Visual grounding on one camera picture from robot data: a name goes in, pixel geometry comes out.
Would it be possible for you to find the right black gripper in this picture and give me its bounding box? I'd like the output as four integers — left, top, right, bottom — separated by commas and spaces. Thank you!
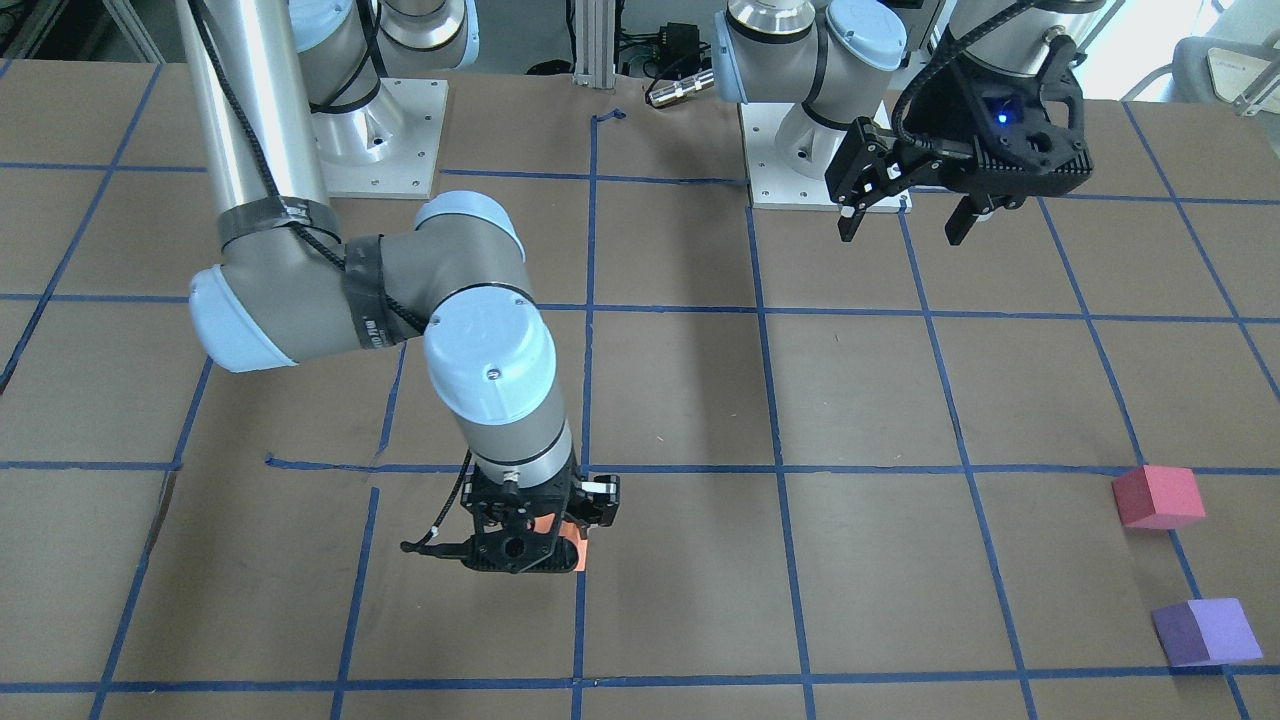
462, 470, 621, 574

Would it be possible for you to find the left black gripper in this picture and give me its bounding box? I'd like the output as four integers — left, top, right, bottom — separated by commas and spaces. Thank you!
824, 50, 1094, 247

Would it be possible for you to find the orange foam block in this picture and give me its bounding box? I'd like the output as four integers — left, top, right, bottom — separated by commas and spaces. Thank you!
529, 516, 589, 573

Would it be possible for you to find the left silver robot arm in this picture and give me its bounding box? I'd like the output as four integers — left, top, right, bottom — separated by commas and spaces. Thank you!
710, 1, 1101, 246

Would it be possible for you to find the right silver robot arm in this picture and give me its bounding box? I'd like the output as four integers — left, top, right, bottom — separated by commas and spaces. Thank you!
175, 1, 620, 574

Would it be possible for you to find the brown paper grid mat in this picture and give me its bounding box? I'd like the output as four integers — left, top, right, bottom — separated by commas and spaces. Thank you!
3, 61, 1277, 719

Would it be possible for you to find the pink foam block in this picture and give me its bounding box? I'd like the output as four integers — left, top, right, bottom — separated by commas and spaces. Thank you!
1111, 465, 1207, 530

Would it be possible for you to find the purple foam block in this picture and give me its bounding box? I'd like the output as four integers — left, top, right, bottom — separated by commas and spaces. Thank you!
1151, 597, 1265, 667

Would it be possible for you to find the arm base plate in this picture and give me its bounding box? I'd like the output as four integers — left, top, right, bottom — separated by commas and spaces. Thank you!
739, 100, 913, 213
311, 78, 449, 201

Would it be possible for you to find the aluminium frame post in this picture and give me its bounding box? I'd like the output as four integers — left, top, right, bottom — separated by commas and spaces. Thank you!
566, 0, 622, 94

